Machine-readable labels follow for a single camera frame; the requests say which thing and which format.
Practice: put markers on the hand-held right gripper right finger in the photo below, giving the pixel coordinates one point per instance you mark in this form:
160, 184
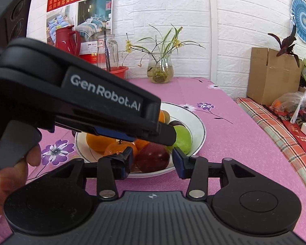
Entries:
178, 163

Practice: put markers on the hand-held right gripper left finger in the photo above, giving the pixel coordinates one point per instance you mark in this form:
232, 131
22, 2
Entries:
128, 162

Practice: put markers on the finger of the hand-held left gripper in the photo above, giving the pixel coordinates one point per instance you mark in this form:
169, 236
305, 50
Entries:
112, 133
167, 136

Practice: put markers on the orange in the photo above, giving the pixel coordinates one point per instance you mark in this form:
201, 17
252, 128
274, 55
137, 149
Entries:
99, 141
161, 116

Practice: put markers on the dark plum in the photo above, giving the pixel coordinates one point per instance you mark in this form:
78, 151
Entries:
177, 123
74, 134

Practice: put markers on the tangerine with stem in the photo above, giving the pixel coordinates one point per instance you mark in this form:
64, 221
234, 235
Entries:
117, 149

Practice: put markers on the large green apple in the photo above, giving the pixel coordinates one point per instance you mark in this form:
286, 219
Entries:
183, 139

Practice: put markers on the brown kiwi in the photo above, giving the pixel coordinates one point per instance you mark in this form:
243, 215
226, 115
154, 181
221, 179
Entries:
167, 117

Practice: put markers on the small tangerine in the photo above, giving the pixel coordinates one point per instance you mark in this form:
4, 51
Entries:
141, 144

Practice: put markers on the red apple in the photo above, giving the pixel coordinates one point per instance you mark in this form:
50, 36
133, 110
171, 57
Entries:
153, 158

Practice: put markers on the white plate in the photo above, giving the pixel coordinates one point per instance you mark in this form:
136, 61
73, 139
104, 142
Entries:
193, 125

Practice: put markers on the person's left hand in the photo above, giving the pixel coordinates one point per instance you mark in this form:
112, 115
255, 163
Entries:
4, 181

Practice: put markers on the red thermos jug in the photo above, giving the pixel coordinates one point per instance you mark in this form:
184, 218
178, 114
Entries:
66, 40

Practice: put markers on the pink floral tablecloth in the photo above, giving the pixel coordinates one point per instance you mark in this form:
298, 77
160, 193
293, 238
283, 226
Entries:
232, 145

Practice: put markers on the red plastic basket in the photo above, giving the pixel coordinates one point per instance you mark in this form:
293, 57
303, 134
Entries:
119, 72

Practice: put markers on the glass vase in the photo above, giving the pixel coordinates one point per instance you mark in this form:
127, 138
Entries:
159, 74

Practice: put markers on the dark metal utensil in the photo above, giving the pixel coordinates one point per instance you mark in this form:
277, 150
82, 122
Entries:
107, 56

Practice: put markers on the glass jug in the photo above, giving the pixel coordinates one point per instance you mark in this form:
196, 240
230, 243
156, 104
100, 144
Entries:
113, 51

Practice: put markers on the green flowering plant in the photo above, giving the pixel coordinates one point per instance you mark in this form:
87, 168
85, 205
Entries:
177, 43

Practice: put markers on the plaid blanket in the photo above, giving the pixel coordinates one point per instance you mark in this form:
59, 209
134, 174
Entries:
270, 127

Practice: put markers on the cardboard box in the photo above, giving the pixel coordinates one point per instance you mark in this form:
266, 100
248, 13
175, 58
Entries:
268, 79

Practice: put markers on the clear plastic bag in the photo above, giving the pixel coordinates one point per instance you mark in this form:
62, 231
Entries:
285, 100

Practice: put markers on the purple leaf plant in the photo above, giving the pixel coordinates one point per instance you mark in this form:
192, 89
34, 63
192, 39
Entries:
287, 43

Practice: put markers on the bedding wall poster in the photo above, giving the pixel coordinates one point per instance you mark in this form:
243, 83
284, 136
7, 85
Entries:
94, 12

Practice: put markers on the large blue round wall decoration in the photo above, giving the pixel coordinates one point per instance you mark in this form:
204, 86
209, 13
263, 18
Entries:
303, 17

